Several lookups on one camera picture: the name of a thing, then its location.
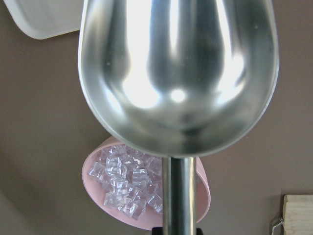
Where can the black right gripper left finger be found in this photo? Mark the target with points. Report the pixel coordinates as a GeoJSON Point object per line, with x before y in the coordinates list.
{"type": "Point", "coordinates": [157, 231]}

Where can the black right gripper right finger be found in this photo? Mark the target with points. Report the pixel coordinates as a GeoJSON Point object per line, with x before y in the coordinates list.
{"type": "Point", "coordinates": [199, 231]}

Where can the stainless steel ice scoop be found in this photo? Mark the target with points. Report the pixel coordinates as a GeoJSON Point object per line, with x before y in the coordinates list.
{"type": "Point", "coordinates": [178, 79]}

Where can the clear ice cubes pile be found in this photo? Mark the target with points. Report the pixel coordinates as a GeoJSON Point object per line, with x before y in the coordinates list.
{"type": "Point", "coordinates": [129, 182]}

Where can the pink bowl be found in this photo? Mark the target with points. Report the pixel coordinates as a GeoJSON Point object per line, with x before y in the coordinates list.
{"type": "Point", "coordinates": [150, 218]}

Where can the bamboo cutting board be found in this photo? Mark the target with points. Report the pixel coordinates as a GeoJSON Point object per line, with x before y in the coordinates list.
{"type": "Point", "coordinates": [297, 215]}

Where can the cream serving tray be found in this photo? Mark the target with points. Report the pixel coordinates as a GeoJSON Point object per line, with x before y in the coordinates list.
{"type": "Point", "coordinates": [42, 19]}

